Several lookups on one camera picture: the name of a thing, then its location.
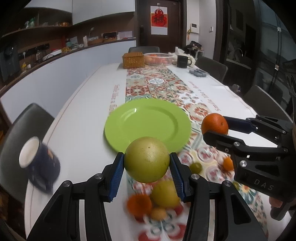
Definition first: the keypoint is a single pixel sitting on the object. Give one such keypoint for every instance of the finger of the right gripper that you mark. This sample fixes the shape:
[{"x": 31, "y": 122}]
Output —
[
  {"x": 231, "y": 144},
  {"x": 240, "y": 125}
]

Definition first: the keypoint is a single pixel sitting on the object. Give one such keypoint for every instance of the tan round fruit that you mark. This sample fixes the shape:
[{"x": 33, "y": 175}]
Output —
[{"x": 158, "y": 214}]

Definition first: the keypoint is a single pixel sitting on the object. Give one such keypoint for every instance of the patterned table runner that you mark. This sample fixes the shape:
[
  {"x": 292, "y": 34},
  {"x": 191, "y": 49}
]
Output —
[{"x": 198, "y": 97}]

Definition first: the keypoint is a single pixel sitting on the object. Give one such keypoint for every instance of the red door poster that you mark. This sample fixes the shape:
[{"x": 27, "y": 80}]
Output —
[{"x": 159, "y": 20}]

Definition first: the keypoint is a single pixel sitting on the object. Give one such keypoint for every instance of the large yellow pear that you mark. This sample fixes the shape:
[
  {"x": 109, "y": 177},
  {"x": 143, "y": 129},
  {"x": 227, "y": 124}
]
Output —
[{"x": 164, "y": 194}]

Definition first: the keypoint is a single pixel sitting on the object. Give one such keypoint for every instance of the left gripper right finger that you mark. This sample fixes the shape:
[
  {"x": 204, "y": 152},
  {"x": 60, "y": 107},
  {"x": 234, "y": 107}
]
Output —
[{"x": 194, "y": 189}]

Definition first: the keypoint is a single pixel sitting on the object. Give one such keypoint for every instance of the small orange tangerine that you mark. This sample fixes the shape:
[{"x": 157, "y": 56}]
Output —
[{"x": 228, "y": 164}]

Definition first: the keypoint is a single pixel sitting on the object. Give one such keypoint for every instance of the dark chair left near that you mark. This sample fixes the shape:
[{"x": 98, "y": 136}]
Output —
[{"x": 34, "y": 121}]

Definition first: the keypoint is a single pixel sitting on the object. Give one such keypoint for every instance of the dark chair right far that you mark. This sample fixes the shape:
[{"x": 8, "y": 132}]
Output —
[{"x": 214, "y": 68}]

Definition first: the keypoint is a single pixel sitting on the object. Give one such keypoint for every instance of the orange fruit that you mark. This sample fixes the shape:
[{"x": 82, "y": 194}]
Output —
[{"x": 139, "y": 205}]

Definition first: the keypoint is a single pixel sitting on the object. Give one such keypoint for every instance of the black mug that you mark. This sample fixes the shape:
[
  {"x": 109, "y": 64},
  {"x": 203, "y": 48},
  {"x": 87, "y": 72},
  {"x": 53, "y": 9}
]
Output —
[{"x": 183, "y": 61}]

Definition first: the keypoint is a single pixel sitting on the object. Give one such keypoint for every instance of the green plate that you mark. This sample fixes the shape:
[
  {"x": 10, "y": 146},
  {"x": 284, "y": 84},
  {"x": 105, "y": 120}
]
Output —
[{"x": 149, "y": 117}]

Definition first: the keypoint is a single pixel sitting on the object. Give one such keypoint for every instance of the right hand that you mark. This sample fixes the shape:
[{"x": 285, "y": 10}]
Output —
[{"x": 275, "y": 202}]

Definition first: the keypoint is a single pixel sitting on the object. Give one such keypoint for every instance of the blue-grey tray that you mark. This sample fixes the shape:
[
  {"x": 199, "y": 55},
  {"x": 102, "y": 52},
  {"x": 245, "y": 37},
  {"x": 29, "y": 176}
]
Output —
[{"x": 198, "y": 73}]

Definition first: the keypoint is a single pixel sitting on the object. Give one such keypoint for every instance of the dark chair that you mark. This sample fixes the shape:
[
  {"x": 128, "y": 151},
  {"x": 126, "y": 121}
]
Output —
[
  {"x": 214, "y": 68},
  {"x": 264, "y": 104},
  {"x": 34, "y": 121}
]

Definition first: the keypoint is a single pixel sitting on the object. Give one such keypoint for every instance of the small green fruit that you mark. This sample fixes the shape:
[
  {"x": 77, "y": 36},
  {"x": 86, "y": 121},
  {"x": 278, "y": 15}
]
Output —
[{"x": 196, "y": 168}]

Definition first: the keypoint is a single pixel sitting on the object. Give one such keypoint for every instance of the dark chair right near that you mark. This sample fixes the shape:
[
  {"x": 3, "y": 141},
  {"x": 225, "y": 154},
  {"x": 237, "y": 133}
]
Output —
[{"x": 264, "y": 104}]

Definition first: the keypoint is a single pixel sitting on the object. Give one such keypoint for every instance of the navy blue mug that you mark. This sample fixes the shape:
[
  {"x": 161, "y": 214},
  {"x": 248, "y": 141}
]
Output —
[{"x": 41, "y": 164}]

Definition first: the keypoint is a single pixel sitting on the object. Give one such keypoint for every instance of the dark chair far end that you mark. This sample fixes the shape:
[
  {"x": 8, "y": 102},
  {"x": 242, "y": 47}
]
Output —
[{"x": 144, "y": 49}]

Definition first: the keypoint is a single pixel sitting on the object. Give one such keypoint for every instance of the yellow-green pear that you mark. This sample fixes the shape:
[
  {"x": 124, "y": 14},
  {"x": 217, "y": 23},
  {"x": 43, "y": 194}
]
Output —
[{"x": 146, "y": 159}]

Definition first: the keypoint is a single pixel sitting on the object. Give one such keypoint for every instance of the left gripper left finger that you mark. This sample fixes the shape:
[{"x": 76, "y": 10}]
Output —
[{"x": 99, "y": 189}]

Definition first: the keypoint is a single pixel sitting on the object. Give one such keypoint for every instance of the woven wicker box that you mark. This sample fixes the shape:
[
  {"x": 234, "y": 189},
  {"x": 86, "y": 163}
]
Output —
[{"x": 133, "y": 60}]

